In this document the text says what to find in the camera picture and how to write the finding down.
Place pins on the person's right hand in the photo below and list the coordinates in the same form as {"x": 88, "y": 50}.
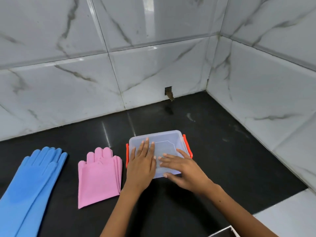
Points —
{"x": 190, "y": 174}

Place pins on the person's left hand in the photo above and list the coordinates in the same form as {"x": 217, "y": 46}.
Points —
{"x": 140, "y": 170}

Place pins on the person's right thumb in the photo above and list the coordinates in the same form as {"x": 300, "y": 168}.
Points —
{"x": 172, "y": 177}

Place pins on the person's right middle finger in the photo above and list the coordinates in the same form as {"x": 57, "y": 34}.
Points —
{"x": 172, "y": 156}

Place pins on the person's left little finger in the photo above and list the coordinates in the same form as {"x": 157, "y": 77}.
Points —
{"x": 132, "y": 154}

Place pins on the person's left middle finger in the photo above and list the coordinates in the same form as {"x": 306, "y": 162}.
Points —
{"x": 146, "y": 146}

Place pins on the person's left thumb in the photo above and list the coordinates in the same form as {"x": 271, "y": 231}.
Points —
{"x": 155, "y": 164}

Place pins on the clear plastic box orange latches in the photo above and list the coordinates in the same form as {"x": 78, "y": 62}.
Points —
{"x": 170, "y": 143}

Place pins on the person's right forearm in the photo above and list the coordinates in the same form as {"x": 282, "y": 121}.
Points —
{"x": 237, "y": 214}

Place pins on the person's left forearm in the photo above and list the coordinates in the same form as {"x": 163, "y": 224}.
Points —
{"x": 118, "y": 214}

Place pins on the pink rubber glove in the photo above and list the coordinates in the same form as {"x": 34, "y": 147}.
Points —
{"x": 120, "y": 170}
{"x": 97, "y": 177}

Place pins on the blue long rubber glove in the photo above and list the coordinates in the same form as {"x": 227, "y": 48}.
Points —
{"x": 22, "y": 194}
{"x": 49, "y": 185}

